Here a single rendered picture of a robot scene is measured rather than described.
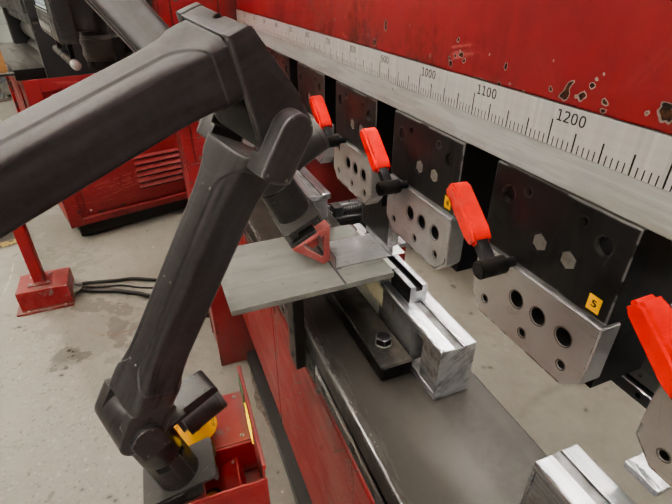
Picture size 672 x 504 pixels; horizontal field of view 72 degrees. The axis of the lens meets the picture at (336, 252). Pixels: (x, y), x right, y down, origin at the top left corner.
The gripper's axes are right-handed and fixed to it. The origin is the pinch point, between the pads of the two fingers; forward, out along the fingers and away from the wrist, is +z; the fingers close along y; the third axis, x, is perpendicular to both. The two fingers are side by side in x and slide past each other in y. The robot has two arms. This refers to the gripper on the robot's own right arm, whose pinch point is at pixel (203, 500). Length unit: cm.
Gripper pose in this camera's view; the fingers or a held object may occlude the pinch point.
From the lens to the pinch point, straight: 81.9
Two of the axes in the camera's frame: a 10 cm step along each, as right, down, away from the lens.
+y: 9.1, -3.8, 1.6
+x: -3.5, -5.0, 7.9
